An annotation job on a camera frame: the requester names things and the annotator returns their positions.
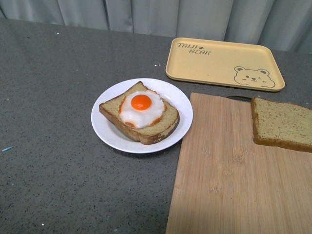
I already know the yellow bear tray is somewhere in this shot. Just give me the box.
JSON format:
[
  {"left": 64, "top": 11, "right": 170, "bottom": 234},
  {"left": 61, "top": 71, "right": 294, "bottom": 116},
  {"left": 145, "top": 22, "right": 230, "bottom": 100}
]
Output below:
[{"left": 166, "top": 38, "right": 285, "bottom": 92}]

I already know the bread slice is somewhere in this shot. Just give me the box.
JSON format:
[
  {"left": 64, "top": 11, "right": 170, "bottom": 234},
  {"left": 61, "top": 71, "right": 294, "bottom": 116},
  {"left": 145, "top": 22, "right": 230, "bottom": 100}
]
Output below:
[
  {"left": 99, "top": 81, "right": 180, "bottom": 145},
  {"left": 251, "top": 97, "right": 312, "bottom": 153}
]

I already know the white round plate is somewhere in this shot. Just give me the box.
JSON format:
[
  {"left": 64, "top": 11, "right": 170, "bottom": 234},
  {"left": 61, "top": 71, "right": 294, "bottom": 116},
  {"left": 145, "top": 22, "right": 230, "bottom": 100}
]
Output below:
[{"left": 91, "top": 78, "right": 193, "bottom": 154}]

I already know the fake fried egg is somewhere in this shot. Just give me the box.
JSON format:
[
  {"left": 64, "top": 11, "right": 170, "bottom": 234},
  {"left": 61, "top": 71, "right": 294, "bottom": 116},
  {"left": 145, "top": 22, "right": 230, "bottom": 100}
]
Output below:
[{"left": 118, "top": 89, "right": 166, "bottom": 129}]

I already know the bamboo cutting board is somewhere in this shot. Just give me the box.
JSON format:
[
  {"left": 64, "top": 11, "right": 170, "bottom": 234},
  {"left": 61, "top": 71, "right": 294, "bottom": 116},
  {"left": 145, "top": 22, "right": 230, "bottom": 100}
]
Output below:
[{"left": 166, "top": 93, "right": 312, "bottom": 234}]

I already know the grey curtain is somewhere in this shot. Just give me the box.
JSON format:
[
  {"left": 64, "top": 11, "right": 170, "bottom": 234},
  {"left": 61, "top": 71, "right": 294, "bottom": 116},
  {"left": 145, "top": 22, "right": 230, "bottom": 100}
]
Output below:
[{"left": 0, "top": 0, "right": 312, "bottom": 54}]

